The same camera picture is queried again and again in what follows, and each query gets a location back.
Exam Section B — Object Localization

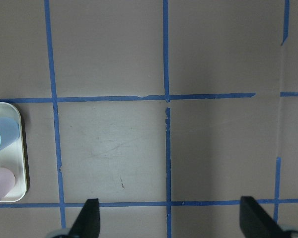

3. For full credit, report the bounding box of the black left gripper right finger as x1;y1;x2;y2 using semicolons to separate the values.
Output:
240;196;285;238

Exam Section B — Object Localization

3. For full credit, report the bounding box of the blue plastic cup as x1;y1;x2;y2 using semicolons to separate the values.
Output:
0;117;20;151

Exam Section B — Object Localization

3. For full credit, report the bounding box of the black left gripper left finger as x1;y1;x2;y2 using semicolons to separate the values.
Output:
69;198;100;238

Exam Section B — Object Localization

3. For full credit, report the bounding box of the cream plastic tray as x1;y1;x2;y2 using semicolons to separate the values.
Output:
0;102;30;203

